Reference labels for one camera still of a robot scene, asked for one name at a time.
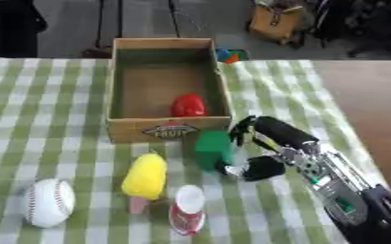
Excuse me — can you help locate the blue and orange toy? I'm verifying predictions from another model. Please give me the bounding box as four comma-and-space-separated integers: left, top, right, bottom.
214, 47, 251, 65

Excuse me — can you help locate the tan bag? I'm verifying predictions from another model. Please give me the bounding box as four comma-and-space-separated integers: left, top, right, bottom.
247, 2, 308, 46

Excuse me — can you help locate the white baseball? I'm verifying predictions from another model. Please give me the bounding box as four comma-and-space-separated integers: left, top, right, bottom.
22, 177, 77, 229

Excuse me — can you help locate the black tripod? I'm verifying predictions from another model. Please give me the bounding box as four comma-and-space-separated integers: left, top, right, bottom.
80, 0, 186, 59

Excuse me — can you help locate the red and white can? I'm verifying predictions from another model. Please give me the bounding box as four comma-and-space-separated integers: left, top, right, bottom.
167, 184, 208, 236

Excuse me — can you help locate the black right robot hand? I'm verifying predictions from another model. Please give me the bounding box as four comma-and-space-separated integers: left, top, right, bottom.
218, 114, 322, 182

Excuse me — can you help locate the tan cardboard box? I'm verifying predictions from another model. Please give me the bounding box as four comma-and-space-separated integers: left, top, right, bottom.
105, 37, 235, 144

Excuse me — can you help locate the yellow toy ice pop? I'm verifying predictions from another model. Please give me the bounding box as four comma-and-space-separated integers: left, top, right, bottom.
120, 152, 169, 214

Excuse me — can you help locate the red toy pepper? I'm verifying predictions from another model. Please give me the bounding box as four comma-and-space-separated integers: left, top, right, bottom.
169, 92, 209, 117

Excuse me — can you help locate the green block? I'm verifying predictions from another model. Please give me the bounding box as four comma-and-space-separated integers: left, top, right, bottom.
194, 129, 237, 172

